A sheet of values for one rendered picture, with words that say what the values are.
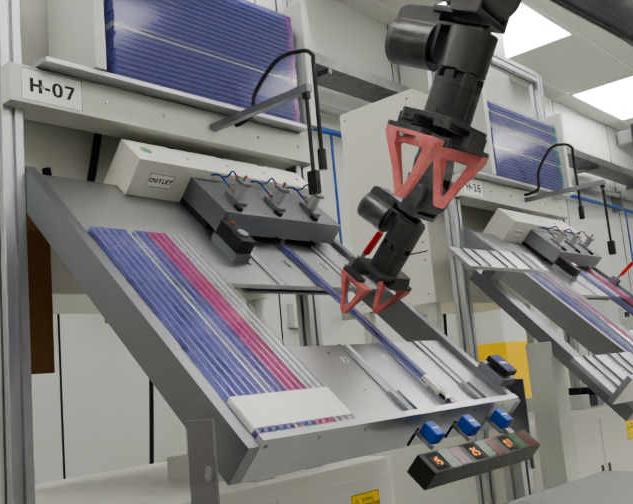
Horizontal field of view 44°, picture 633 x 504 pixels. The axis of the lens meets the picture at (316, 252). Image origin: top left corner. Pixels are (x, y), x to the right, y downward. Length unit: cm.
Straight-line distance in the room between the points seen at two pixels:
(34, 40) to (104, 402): 180
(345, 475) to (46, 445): 167
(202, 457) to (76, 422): 217
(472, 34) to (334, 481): 95
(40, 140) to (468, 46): 98
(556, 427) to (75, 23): 129
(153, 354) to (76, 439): 203
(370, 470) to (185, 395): 69
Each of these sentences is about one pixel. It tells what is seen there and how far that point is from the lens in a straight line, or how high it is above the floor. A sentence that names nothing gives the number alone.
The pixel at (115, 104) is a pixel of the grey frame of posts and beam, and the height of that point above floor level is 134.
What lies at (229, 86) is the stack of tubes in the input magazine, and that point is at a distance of 173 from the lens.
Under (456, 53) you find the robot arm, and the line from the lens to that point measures 91.
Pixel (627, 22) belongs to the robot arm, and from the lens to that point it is 133.
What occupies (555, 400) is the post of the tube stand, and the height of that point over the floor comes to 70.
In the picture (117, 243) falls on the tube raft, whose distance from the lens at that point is 130.
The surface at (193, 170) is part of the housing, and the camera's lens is 158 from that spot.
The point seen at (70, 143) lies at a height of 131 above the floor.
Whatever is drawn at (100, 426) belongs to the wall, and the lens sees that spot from 318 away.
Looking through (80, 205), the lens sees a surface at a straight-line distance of 141.
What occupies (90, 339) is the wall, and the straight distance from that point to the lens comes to 318.
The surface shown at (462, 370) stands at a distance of 154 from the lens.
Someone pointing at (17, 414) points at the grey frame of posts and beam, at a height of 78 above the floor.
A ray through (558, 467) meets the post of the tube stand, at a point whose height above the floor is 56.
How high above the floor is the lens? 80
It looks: 9 degrees up
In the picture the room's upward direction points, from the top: 5 degrees counter-clockwise
